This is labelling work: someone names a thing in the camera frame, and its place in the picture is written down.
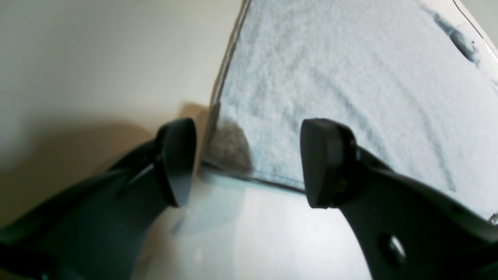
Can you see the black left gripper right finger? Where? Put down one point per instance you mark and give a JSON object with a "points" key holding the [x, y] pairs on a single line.
{"points": [[406, 229]]}

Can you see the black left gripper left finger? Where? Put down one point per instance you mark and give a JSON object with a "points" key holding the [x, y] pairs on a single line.
{"points": [[95, 229]]}

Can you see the grey T-shirt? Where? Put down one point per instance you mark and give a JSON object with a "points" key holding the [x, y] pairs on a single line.
{"points": [[409, 84]]}

